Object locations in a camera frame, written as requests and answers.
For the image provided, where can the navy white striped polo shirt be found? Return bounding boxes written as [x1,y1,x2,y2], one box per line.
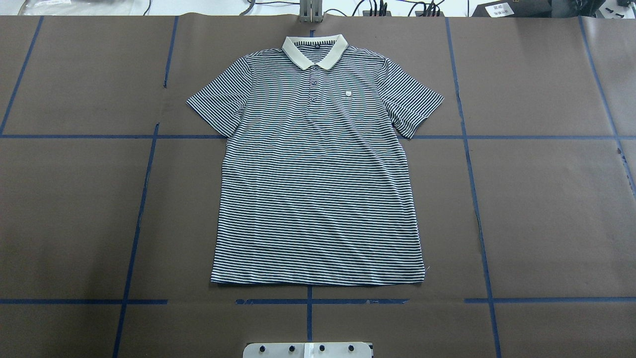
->
[186,34,444,287]

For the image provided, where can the black device with label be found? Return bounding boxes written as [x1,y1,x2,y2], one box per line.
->
[470,0,605,18]

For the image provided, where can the aluminium frame post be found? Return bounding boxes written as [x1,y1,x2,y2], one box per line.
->
[298,0,324,23]

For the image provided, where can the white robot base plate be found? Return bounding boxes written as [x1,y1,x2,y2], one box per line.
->
[242,342,374,358]

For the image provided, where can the black cables at table edge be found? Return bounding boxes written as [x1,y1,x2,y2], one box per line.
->
[238,0,448,17]

